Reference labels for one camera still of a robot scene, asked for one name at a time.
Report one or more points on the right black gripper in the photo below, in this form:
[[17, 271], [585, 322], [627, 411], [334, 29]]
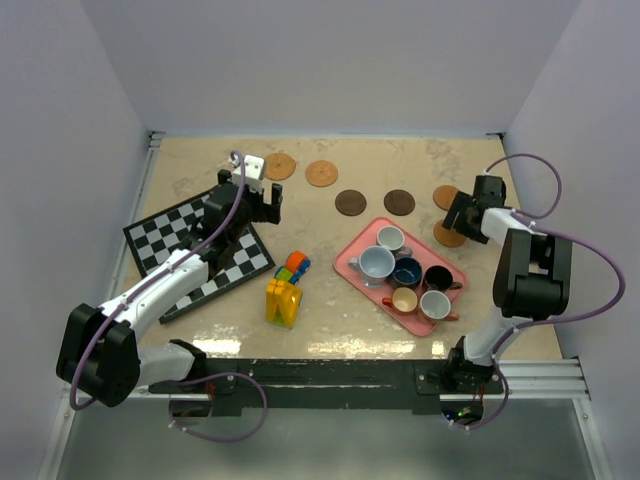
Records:
[[460, 205]]

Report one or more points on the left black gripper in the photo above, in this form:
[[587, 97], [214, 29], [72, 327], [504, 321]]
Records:
[[265, 212]]

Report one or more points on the woven rattan coaster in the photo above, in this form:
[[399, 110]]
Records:
[[444, 195], [446, 237], [279, 166], [321, 173]]

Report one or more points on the dark wooden coaster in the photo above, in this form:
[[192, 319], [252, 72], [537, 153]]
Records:
[[399, 202], [350, 202]]

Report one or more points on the large light blue cup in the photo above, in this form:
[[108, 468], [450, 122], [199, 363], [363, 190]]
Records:
[[374, 265]]

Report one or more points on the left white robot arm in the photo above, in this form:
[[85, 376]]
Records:
[[208, 239]]

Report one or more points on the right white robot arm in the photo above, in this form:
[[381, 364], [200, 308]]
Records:
[[531, 282]]

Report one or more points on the black cup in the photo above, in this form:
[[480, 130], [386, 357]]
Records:
[[440, 278]]

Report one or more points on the small white cup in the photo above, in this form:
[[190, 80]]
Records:
[[393, 239]]

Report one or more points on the dark blue cup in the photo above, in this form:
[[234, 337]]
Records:
[[407, 273]]

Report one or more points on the orange cup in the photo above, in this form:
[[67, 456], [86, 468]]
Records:
[[403, 301]]

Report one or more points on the pink tray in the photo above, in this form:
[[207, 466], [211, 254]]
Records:
[[416, 322]]

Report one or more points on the colourful toy car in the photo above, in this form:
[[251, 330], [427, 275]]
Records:
[[296, 265]]

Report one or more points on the yellow toy block house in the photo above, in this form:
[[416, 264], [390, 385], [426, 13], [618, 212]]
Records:
[[282, 303]]

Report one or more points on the black white chessboard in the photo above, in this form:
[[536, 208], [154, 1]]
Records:
[[152, 239]]

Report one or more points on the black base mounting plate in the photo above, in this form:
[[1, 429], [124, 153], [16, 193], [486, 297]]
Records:
[[410, 385]]

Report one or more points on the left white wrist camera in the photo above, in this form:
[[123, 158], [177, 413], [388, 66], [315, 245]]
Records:
[[253, 167]]

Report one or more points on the white cup brown handle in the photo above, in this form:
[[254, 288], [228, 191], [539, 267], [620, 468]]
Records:
[[435, 305]]

